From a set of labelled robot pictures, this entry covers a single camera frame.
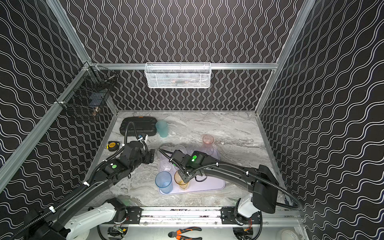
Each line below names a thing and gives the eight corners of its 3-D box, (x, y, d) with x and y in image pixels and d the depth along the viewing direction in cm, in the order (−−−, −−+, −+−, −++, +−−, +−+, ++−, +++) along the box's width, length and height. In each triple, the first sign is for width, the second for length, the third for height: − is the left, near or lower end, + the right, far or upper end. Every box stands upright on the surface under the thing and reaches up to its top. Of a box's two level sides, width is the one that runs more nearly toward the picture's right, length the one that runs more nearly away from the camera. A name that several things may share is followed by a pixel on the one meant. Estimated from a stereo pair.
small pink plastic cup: (204, 146, 103) (205, 141, 97) (202, 141, 105) (202, 135, 100) (213, 144, 104) (214, 138, 99) (210, 138, 107) (211, 133, 102)
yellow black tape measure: (108, 151, 101) (105, 148, 97) (111, 144, 104) (108, 141, 101) (117, 151, 101) (115, 148, 97) (120, 144, 104) (118, 141, 101)
